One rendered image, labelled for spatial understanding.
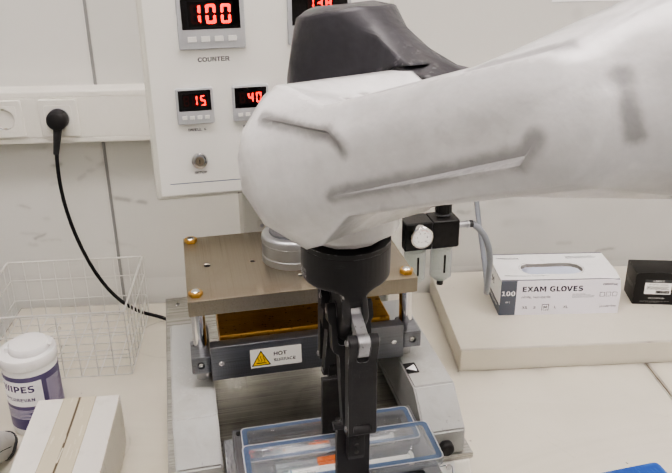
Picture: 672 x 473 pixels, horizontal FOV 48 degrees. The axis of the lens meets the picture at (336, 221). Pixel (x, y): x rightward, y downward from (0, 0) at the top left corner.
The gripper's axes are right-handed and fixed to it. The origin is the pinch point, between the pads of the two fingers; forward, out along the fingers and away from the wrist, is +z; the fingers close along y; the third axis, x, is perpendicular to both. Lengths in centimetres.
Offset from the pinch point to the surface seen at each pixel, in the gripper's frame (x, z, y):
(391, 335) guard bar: 10.2, 2.9, -18.9
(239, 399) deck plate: -7.9, 14.4, -25.7
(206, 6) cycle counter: -8, -33, -42
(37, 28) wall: -36, -22, -94
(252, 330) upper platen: -6.1, 1.4, -21.2
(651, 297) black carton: 74, 26, -56
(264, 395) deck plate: -4.6, 14.4, -25.8
